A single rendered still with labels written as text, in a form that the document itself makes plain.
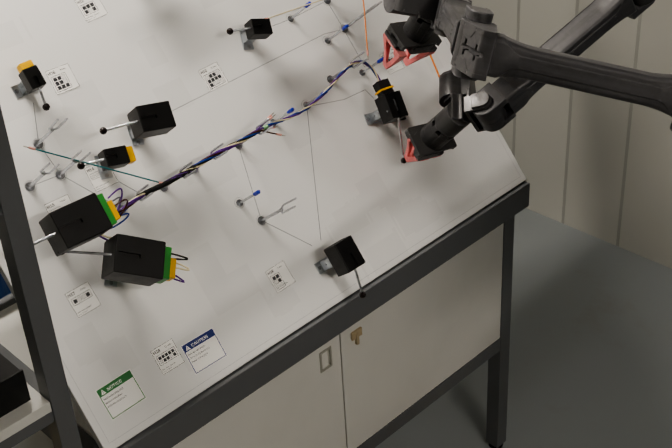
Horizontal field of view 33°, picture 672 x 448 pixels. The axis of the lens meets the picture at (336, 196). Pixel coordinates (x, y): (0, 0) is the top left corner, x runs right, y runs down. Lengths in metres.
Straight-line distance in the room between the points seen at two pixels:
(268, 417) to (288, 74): 0.71
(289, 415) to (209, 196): 0.50
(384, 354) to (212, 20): 0.83
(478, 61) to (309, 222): 0.70
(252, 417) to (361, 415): 0.36
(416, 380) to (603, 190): 1.42
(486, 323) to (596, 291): 0.98
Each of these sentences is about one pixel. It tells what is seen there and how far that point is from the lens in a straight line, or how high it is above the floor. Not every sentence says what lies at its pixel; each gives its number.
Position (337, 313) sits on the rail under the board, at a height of 0.86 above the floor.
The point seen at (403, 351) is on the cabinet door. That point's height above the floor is 0.59.
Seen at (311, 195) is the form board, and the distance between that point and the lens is 2.32.
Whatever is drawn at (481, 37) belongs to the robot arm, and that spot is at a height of 1.55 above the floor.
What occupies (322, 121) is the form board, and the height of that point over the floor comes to 1.13.
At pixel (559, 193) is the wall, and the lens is 4.03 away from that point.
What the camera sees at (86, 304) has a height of 1.06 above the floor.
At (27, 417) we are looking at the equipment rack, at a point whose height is 1.06.
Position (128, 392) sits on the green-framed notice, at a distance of 2.07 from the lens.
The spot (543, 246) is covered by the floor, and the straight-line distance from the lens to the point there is 3.96.
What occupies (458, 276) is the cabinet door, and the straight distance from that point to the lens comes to 2.65.
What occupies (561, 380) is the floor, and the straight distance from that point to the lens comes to 3.43.
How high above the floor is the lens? 2.28
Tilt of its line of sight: 33 degrees down
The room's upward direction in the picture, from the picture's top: 4 degrees counter-clockwise
